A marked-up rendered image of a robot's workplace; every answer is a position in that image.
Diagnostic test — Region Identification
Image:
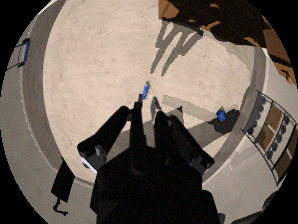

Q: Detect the brown wooden drawer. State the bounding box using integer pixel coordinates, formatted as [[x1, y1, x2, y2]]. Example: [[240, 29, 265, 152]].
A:
[[170, 0, 253, 22], [162, 2, 223, 29], [259, 21, 297, 86], [239, 0, 266, 19], [229, 21, 267, 48], [208, 24, 252, 45]]

